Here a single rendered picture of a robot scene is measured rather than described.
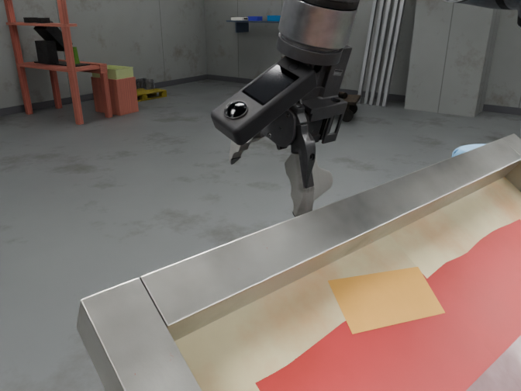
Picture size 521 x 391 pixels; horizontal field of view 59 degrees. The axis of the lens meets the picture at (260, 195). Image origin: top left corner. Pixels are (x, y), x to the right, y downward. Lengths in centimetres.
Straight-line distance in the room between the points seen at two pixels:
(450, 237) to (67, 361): 242
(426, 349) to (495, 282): 14
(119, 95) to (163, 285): 792
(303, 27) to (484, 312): 32
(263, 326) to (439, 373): 15
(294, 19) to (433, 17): 812
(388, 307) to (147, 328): 21
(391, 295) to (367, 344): 6
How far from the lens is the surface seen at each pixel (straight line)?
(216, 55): 1179
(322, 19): 48
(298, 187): 53
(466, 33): 846
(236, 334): 34
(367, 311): 40
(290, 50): 50
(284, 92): 49
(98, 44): 993
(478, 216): 58
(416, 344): 42
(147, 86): 989
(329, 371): 36
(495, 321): 49
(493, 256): 55
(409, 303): 44
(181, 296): 30
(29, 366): 280
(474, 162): 59
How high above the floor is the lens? 172
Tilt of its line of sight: 22 degrees down
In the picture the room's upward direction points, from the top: straight up
